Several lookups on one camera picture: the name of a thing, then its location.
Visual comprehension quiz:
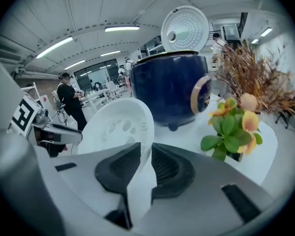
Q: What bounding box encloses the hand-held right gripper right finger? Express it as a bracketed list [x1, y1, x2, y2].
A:
[137, 143, 285, 236]

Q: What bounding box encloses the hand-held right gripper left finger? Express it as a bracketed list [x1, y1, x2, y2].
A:
[36, 142, 142, 236]

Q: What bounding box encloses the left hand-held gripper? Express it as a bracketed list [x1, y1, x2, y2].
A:
[8, 93, 84, 147]

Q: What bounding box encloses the white perforated round plate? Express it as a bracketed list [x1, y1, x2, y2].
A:
[77, 97, 155, 218]

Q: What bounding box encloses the dark blue rice cooker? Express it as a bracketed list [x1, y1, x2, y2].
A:
[129, 5, 212, 132]

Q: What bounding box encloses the white background table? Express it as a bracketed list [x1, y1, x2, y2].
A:
[81, 87, 121, 113]

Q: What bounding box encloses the orange flower potted plant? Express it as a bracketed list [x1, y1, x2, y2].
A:
[200, 92, 264, 162]

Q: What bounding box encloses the dried brown plant in vase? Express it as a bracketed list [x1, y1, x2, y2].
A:
[213, 39, 295, 116]

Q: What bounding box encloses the black office chair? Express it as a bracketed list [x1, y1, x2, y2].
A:
[275, 80, 295, 130]

